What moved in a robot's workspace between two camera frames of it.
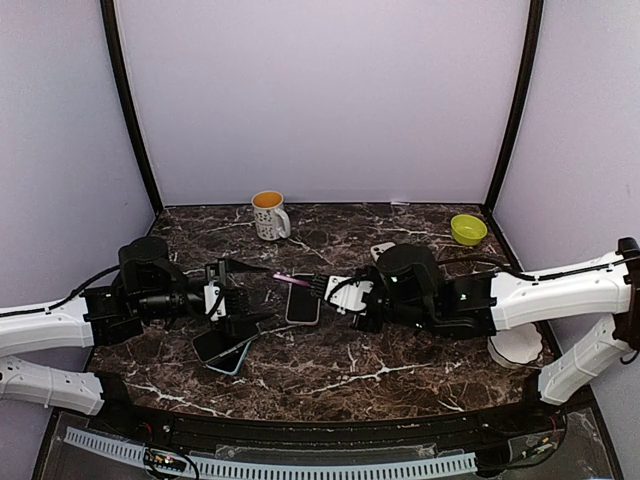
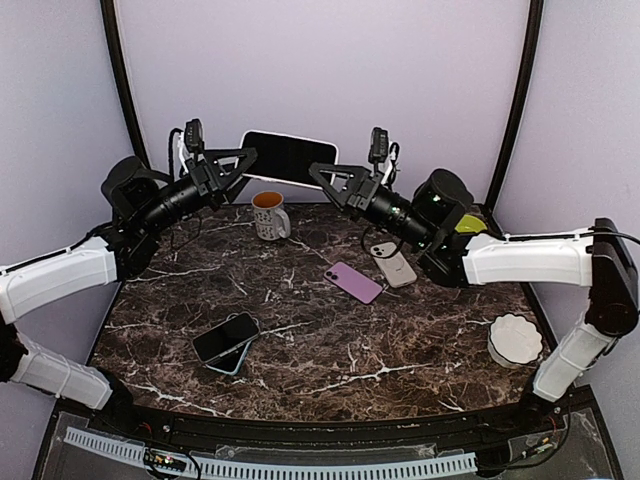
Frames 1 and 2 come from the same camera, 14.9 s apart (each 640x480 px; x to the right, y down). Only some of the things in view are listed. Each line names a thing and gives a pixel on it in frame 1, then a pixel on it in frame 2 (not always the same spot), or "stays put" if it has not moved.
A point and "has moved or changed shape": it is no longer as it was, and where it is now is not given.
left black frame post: (116, 54) stays put
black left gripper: (217, 282) → (208, 174)
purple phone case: (290, 279) has moved or changed shape
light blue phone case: (230, 361) stays put
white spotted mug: (271, 219) stays put
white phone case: (377, 250) has moved or changed shape
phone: (303, 306) → (287, 159)
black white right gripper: (362, 323) → (365, 182)
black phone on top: (218, 341) stays put
